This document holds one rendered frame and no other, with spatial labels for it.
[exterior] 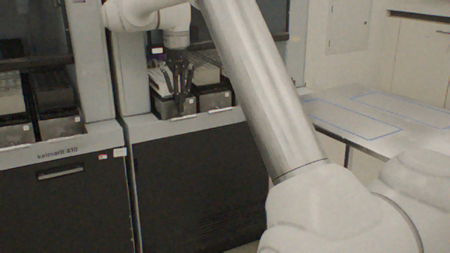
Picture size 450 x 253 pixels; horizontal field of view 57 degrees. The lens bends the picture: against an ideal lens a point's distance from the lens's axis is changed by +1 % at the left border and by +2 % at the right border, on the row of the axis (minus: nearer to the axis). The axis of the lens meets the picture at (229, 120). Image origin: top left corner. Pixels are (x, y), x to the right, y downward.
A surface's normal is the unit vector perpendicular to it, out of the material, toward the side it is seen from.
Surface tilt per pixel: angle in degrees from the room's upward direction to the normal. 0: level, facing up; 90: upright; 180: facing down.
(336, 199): 44
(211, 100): 90
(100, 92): 90
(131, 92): 90
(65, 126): 90
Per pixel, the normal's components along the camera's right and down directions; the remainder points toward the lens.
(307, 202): -0.36, -0.44
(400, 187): -0.81, 0.15
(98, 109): 0.45, 0.33
